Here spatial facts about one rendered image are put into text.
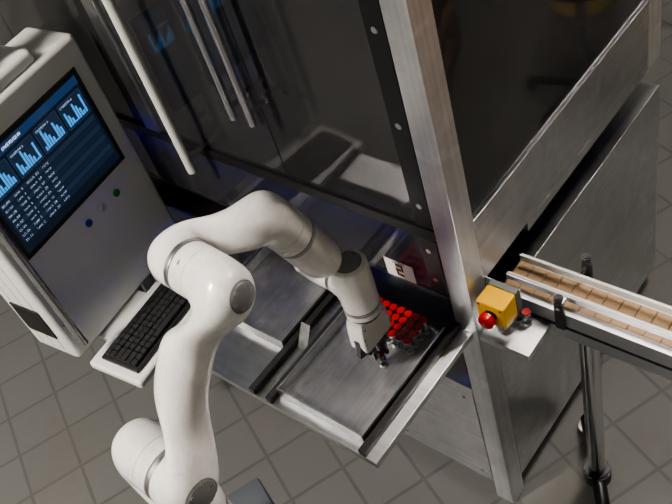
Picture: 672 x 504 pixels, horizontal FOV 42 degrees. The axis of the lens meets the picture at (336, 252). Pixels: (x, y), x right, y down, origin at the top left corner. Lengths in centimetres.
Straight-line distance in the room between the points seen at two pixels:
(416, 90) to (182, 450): 76
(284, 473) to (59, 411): 101
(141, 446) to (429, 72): 85
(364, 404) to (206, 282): 72
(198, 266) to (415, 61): 51
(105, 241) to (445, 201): 109
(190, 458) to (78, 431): 195
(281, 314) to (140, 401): 130
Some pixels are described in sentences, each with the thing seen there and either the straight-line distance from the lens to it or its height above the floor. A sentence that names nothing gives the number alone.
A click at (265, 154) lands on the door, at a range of 212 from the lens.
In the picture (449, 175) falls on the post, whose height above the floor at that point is 139.
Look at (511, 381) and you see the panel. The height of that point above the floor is 56.
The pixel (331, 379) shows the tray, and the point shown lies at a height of 88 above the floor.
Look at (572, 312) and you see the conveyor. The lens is 205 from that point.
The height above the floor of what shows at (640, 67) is 103.
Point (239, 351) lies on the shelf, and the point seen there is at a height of 88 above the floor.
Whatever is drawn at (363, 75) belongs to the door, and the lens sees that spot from 168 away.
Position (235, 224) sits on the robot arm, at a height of 156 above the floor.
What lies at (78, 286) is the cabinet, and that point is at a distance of 247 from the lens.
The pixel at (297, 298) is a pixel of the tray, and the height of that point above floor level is 88.
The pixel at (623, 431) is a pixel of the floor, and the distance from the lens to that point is 296.
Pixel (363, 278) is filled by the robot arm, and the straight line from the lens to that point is 180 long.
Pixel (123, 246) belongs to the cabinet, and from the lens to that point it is 255.
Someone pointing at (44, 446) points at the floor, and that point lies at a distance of 356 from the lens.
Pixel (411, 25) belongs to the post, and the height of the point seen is 175.
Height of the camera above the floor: 255
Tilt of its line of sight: 45 degrees down
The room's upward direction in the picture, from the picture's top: 20 degrees counter-clockwise
